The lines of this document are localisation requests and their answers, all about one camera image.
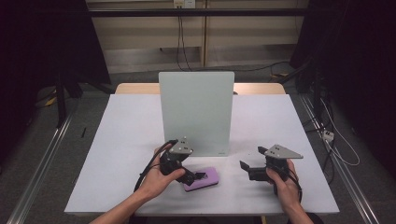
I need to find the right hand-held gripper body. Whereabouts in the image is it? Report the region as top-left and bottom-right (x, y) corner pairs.
(247, 143), (304, 182)

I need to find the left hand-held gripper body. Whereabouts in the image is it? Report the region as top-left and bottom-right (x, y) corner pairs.
(159, 136), (194, 177)

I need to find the purple whiteboard eraser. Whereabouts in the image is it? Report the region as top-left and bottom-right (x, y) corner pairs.
(181, 166), (220, 193)

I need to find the pale green glass whiteboard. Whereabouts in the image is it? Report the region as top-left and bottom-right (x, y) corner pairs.
(158, 71), (235, 158)

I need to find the person's right hand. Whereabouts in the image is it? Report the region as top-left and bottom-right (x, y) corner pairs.
(265, 159), (303, 213)

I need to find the person's left hand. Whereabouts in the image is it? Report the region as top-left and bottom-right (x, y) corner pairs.
(135, 144), (187, 201)

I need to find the white table cover sheet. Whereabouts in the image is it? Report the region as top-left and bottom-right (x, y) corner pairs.
(64, 93), (340, 216)

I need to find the white power strip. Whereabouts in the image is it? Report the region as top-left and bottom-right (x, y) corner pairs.
(321, 129), (336, 143)

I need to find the wooden table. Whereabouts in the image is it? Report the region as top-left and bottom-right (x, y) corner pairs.
(114, 81), (287, 95)

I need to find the black metal stand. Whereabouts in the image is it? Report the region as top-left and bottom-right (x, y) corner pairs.
(55, 69), (83, 129)

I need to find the black curtain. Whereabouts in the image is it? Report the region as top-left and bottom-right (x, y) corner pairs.
(290, 0), (396, 175)
(0, 0), (112, 162)

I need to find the black horizontal bar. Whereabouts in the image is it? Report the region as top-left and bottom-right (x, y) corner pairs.
(88, 7), (310, 18)

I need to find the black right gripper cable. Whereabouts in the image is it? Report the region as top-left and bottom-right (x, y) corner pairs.
(287, 161), (304, 203)

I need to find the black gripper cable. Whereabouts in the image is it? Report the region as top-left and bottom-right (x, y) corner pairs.
(287, 161), (304, 203)
(133, 139), (179, 193)

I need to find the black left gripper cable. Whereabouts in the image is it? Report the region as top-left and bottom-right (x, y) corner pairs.
(133, 139), (179, 193)

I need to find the aluminium floor rail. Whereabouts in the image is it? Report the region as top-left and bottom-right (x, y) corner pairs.
(6, 102), (80, 224)
(298, 92), (381, 224)

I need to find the white cable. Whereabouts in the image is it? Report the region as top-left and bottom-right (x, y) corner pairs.
(319, 97), (361, 167)

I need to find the black wall cable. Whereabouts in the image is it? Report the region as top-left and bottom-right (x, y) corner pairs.
(176, 6), (292, 73)

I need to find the white wall outlet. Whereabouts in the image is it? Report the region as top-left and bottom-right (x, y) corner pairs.
(173, 0), (197, 9)

